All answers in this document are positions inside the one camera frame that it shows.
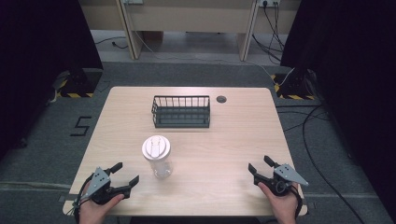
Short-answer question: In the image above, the black curtain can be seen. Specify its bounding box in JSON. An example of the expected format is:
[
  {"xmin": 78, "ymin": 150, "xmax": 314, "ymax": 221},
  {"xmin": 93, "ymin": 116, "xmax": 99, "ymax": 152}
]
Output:
[
  {"xmin": 279, "ymin": 0, "xmax": 396, "ymax": 222},
  {"xmin": 0, "ymin": 0, "xmax": 105, "ymax": 161}
]

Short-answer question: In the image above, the hand-held gripper cable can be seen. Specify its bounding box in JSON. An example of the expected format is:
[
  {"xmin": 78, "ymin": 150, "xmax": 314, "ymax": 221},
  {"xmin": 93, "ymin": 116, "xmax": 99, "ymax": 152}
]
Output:
[
  {"xmin": 290, "ymin": 185, "xmax": 304, "ymax": 219},
  {"xmin": 72, "ymin": 173, "xmax": 95, "ymax": 224}
]

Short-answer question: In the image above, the person's left hand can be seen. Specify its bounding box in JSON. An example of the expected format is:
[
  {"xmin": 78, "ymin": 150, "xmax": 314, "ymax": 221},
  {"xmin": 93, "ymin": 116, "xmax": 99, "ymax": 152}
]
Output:
[{"xmin": 78, "ymin": 192, "xmax": 125, "ymax": 224}]

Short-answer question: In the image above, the clear bottle with white lid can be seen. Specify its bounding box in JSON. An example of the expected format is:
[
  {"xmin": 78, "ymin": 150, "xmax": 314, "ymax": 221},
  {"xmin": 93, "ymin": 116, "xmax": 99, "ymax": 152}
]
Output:
[{"xmin": 141, "ymin": 134, "xmax": 174, "ymax": 179}]

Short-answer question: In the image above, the short black floor cable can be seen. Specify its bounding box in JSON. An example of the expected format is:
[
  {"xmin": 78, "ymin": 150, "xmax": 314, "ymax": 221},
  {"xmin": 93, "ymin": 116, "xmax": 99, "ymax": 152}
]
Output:
[{"xmin": 93, "ymin": 35, "xmax": 129, "ymax": 50}]

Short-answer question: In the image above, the light wooden desk frame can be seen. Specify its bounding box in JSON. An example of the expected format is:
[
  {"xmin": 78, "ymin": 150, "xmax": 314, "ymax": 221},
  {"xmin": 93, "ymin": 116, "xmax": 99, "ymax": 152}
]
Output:
[{"xmin": 78, "ymin": 0, "xmax": 303, "ymax": 63}]

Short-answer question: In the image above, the long black floor cable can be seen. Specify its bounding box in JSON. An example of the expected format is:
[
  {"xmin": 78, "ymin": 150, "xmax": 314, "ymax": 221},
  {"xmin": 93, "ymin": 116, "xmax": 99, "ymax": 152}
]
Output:
[{"xmin": 275, "ymin": 104, "xmax": 366, "ymax": 224}]

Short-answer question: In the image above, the black wire basket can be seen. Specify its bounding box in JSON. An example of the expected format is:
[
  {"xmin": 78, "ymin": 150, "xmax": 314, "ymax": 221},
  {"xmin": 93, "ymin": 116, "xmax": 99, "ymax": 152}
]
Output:
[{"xmin": 150, "ymin": 94, "xmax": 211, "ymax": 129}]

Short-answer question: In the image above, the black stand base striped tape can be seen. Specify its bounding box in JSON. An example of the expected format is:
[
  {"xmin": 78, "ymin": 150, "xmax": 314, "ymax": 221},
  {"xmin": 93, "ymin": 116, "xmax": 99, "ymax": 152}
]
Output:
[
  {"xmin": 270, "ymin": 68, "xmax": 317, "ymax": 101},
  {"xmin": 55, "ymin": 68, "xmax": 105, "ymax": 99}
]

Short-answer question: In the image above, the right hand-held gripper cable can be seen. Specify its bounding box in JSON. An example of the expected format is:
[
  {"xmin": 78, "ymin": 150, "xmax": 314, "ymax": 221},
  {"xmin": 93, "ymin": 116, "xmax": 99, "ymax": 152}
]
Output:
[{"xmin": 290, "ymin": 185, "xmax": 304, "ymax": 219}]

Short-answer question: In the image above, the left hand-held gripper cable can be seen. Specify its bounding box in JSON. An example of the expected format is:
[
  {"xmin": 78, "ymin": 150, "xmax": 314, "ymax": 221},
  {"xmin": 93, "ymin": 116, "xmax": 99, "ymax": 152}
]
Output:
[{"xmin": 72, "ymin": 173, "xmax": 95, "ymax": 224}]

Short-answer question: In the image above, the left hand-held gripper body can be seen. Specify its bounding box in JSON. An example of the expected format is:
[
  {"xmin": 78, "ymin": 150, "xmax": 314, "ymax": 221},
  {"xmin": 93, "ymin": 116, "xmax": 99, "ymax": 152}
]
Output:
[{"xmin": 81, "ymin": 166, "xmax": 125, "ymax": 205}]

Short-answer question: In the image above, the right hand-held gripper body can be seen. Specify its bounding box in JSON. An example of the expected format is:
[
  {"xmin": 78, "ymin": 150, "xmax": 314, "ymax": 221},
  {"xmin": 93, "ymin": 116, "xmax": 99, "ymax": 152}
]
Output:
[{"xmin": 266, "ymin": 163, "xmax": 310, "ymax": 197}]

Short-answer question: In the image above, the white wall power strip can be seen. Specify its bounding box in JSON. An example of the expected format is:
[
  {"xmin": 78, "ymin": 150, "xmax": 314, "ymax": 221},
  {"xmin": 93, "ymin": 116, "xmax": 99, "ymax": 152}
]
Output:
[{"xmin": 259, "ymin": 0, "xmax": 282, "ymax": 8}]

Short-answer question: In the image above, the person's right hand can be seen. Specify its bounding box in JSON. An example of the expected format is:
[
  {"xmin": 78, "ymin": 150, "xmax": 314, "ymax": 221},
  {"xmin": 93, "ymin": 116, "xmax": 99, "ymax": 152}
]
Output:
[{"xmin": 257, "ymin": 181, "xmax": 300, "ymax": 224}]

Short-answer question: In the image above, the bundle of black power cables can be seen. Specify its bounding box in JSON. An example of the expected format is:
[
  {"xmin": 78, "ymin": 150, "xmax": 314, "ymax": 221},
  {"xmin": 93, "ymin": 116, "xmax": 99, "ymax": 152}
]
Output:
[{"xmin": 251, "ymin": 2, "xmax": 287, "ymax": 65}]

